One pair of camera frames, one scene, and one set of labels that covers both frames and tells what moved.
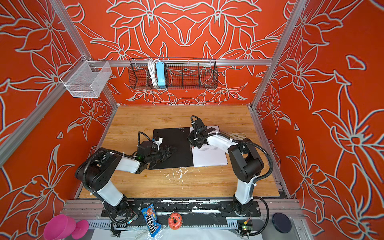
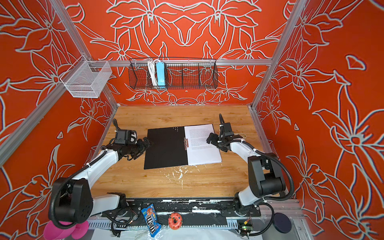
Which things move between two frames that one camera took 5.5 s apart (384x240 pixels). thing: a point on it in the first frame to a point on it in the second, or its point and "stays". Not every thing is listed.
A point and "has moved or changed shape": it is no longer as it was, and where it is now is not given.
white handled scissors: (237, 136) stays
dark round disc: (282, 223) stays
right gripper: (189, 138) to (214, 141)
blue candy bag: (151, 220) stays
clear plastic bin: (86, 78) stays
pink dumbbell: (60, 226) stays
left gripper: (166, 153) to (143, 147)
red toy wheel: (175, 221) stays
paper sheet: (209, 155) has moved or changed shape
